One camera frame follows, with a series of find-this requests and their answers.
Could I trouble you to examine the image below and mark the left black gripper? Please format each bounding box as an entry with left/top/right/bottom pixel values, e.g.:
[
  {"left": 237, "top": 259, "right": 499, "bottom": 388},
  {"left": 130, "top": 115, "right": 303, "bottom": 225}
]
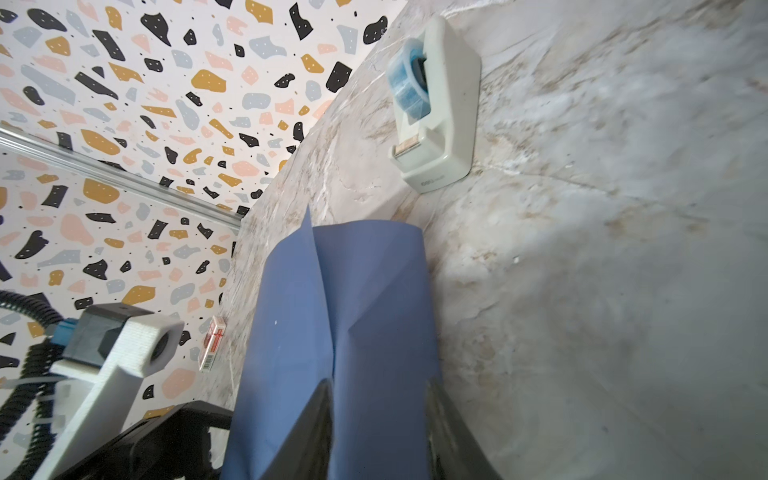
[{"left": 57, "top": 401, "right": 233, "bottom": 479}]

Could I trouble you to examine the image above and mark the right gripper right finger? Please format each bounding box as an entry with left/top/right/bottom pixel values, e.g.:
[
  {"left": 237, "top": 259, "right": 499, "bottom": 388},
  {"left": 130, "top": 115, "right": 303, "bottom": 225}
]
[{"left": 427, "top": 379, "right": 501, "bottom": 479}]

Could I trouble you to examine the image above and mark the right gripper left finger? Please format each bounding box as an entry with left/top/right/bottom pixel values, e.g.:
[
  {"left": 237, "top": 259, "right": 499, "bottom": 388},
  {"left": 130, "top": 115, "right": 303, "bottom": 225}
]
[{"left": 261, "top": 379, "right": 333, "bottom": 480}]

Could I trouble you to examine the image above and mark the blue wrapping paper sheet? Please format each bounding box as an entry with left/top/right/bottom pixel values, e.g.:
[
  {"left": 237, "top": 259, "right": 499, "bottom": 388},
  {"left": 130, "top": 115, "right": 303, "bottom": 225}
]
[{"left": 222, "top": 220, "right": 440, "bottom": 479}]

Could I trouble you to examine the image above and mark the red playing card deck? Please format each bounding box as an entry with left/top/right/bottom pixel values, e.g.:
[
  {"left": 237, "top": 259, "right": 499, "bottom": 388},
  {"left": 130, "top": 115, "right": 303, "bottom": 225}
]
[{"left": 198, "top": 315, "right": 227, "bottom": 372}]

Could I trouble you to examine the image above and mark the white tape dispenser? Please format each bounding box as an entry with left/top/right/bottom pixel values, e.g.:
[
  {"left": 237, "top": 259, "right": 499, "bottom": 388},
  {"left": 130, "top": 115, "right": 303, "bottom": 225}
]
[{"left": 386, "top": 16, "right": 481, "bottom": 193}]

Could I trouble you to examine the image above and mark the black corrugated cable hose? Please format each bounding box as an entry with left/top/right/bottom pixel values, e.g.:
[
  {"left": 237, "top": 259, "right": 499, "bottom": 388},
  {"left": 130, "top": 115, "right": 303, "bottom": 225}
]
[{"left": 0, "top": 289, "right": 67, "bottom": 480}]

